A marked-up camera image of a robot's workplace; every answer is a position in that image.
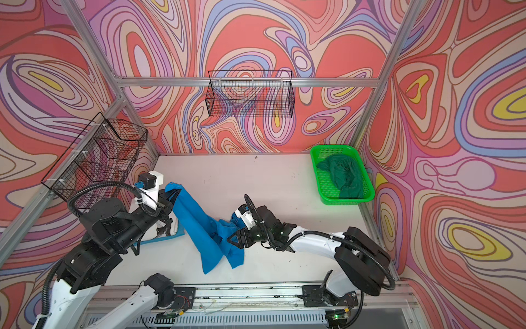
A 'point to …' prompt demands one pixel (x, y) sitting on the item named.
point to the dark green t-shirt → (346, 175)
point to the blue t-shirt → (209, 236)
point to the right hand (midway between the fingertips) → (237, 241)
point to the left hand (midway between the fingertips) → (182, 186)
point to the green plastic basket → (328, 188)
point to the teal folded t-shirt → (181, 232)
